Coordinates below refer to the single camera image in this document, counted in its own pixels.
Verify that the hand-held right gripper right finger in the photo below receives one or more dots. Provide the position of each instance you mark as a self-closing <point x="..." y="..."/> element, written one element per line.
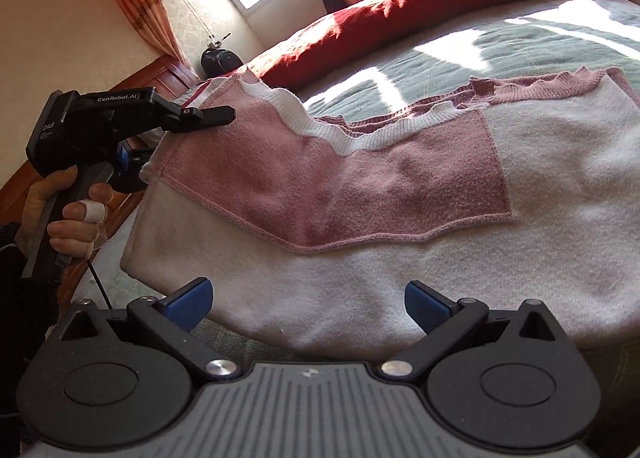
<point x="425" y="305"/>

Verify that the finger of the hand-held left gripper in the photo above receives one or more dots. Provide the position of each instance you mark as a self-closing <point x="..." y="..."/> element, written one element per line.
<point x="215" y="115"/>
<point x="122" y="156"/>

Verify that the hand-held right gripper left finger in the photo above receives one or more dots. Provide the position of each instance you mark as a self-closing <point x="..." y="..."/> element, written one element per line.
<point x="190" y="300"/>

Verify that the pink and white sweater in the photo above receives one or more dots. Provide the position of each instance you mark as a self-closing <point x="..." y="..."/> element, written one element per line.
<point x="350" y="188"/>

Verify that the person's left hand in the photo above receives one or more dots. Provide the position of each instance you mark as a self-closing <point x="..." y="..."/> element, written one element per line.
<point x="75" y="233"/>

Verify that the black bag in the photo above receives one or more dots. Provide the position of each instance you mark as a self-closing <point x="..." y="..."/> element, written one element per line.
<point x="220" y="62"/>

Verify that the brown wooden headboard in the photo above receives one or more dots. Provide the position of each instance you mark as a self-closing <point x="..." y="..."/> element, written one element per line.
<point x="150" y="82"/>

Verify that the red quilt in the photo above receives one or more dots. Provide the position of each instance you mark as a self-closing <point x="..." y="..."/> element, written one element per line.
<point x="425" y="2"/>

